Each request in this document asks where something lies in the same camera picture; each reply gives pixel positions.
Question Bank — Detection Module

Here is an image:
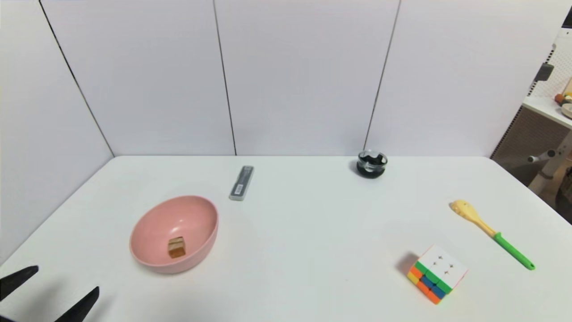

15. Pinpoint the small wooden cube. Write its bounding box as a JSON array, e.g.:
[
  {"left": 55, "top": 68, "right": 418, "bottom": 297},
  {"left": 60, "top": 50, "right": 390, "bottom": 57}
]
[{"left": 168, "top": 237, "right": 186, "bottom": 258}]

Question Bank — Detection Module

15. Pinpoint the pink bowl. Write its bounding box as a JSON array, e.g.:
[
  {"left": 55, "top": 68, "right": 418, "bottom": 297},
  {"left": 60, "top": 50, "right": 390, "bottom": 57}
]
[{"left": 130, "top": 195, "right": 219, "bottom": 274}]

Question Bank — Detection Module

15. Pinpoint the black glass ashtray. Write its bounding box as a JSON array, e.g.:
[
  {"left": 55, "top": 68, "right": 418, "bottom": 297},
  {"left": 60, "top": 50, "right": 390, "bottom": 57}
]
[{"left": 356, "top": 150, "right": 388, "bottom": 179}]

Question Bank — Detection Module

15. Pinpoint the colourful puzzle cube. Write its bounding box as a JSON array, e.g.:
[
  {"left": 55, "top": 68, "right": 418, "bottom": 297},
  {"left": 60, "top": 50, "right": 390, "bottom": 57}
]
[{"left": 406, "top": 244, "right": 468, "bottom": 305}]

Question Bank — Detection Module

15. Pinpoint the brown cabinet with white top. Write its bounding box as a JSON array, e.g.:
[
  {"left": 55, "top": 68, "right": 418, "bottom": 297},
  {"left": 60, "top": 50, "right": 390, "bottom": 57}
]
[{"left": 490, "top": 96, "right": 572, "bottom": 224}]

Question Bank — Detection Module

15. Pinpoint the white metal stand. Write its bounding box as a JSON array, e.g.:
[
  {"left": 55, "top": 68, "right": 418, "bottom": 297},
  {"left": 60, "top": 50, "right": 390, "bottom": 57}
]
[{"left": 527, "top": 130, "right": 572, "bottom": 194}]

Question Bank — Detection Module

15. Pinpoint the gray box on pegboard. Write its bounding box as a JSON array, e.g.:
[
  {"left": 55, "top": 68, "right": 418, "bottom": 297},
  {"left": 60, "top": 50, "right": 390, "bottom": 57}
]
[{"left": 533, "top": 64, "right": 554, "bottom": 82}]

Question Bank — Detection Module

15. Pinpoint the white pegboard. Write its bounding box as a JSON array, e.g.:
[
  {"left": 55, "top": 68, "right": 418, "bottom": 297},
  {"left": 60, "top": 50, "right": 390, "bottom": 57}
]
[{"left": 530, "top": 27, "right": 572, "bottom": 99}]

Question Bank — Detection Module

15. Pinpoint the yellow spoon with green handle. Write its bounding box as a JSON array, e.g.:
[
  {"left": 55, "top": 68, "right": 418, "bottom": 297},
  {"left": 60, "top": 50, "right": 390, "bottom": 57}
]
[{"left": 450, "top": 199, "right": 535, "bottom": 271}]

